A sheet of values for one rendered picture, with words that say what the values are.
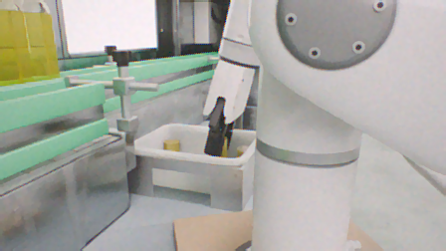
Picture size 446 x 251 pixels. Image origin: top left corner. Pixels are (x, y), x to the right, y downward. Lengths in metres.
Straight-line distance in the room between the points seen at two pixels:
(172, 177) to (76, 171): 0.18
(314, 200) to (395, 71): 0.14
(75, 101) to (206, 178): 0.23
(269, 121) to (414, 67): 0.13
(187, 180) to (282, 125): 0.31
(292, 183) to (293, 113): 0.06
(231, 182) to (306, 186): 0.26
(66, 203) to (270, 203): 0.26
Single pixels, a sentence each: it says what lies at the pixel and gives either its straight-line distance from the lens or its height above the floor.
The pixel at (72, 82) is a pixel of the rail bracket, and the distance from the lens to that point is 0.58.
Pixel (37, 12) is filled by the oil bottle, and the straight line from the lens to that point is 0.58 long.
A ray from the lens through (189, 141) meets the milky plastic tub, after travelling 0.70.
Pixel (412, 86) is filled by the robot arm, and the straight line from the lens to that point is 0.19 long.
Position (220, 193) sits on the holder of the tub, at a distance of 0.53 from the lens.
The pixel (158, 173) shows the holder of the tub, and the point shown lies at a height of 0.80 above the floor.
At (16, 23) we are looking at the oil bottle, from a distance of 0.54.
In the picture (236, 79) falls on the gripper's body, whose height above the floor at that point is 0.97.
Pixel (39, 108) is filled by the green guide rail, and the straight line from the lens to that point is 0.42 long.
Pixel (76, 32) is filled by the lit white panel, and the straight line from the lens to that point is 0.85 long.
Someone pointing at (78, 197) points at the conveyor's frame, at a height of 0.83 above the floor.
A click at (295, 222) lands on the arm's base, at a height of 0.88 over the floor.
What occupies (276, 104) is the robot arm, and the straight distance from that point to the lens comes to 0.27.
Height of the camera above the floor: 1.03
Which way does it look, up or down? 17 degrees down
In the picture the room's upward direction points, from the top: straight up
